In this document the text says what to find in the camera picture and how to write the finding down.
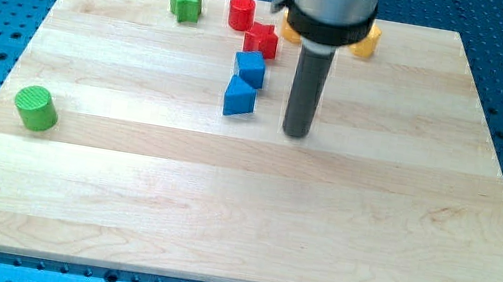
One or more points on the green cylinder block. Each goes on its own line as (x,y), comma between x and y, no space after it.
(36,108)

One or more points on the blue triangle block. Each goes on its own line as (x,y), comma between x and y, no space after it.
(239,97)

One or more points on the blue cube block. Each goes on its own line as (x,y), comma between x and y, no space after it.
(250,67)

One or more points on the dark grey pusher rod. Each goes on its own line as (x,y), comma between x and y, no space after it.
(309,79)

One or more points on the red star block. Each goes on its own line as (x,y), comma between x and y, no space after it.
(261,37)

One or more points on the yellow block left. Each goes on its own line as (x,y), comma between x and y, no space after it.
(287,31)

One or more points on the yellow block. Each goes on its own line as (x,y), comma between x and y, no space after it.
(287,31)
(366,47)

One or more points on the red cylinder block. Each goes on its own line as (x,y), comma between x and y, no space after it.
(241,14)

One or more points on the yellow block right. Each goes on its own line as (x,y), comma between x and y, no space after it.
(366,47)

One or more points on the green star block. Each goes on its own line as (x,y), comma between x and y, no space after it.
(186,10)

